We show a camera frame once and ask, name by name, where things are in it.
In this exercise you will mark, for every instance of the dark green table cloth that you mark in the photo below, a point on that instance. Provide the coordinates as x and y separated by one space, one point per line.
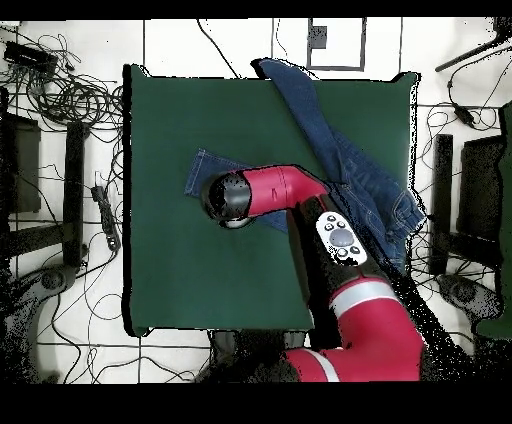
180 260

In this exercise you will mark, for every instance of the black power strip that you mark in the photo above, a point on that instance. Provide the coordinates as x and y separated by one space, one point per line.
107 216

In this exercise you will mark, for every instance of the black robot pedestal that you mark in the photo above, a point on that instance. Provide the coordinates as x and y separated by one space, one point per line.
256 356

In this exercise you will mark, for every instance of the blue denim jeans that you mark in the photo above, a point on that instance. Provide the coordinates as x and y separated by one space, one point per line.
304 104

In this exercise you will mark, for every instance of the grey square frame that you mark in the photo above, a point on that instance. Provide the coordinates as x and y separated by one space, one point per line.
362 44

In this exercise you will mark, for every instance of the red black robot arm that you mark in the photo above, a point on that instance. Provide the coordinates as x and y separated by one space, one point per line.
376 332

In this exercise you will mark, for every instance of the green cloth sheet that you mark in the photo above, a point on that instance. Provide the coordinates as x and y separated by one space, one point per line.
506 200

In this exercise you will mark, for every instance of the black power adapter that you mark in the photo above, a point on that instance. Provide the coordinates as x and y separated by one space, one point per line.
464 115

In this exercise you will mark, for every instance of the small dark grey box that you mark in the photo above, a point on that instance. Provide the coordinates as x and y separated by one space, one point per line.
317 36

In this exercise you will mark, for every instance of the black chair base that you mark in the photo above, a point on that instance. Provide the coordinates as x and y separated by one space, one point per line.
464 292
52 280

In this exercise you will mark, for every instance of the black tripod leg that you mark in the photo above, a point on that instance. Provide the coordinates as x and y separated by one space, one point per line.
468 54

